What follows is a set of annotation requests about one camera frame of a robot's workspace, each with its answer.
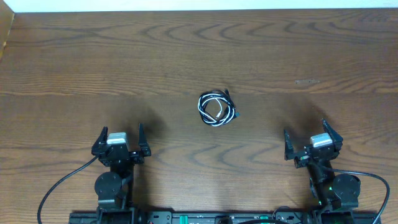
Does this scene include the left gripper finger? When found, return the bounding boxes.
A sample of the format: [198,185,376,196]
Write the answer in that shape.
[138,123,149,152]
[95,126,108,149]

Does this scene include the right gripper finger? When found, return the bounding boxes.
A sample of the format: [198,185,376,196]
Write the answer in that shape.
[284,129,295,161]
[322,119,343,146]

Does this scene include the white USB cable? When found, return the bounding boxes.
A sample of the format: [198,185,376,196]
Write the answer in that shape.
[198,91,236,127]

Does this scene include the black USB cable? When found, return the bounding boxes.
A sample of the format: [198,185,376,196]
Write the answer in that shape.
[197,88,241,127]

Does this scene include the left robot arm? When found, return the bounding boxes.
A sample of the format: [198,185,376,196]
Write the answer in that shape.
[91,124,151,224]

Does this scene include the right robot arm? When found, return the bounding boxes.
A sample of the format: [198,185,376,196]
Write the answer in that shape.
[284,120,361,223]

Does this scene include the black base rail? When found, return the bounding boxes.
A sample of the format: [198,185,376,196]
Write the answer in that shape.
[68,211,382,224]

